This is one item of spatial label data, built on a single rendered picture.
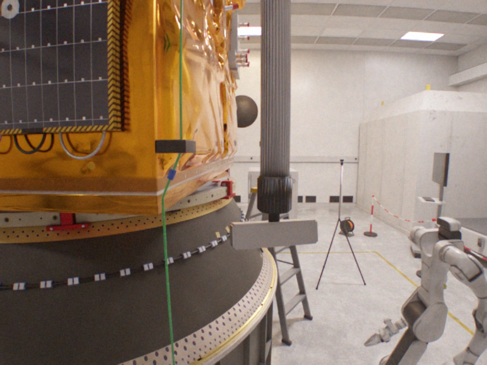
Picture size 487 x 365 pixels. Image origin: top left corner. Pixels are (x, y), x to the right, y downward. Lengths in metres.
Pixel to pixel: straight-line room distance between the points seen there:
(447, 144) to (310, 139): 4.08
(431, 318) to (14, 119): 1.86
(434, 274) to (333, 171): 7.80
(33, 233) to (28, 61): 0.57
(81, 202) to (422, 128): 6.35
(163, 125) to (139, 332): 0.69
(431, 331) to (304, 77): 8.36
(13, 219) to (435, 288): 1.86
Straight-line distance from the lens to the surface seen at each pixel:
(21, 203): 0.82
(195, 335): 1.09
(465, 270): 1.46
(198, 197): 1.13
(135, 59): 0.65
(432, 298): 1.72
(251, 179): 4.81
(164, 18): 0.70
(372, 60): 10.14
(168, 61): 0.67
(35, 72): 0.72
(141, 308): 1.01
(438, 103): 6.94
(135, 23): 0.67
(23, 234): 1.09
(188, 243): 1.11
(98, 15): 0.67
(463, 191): 7.26
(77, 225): 0.97
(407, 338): 1.89
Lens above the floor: 1.90
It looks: 7 degrees down
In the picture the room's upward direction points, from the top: straight up
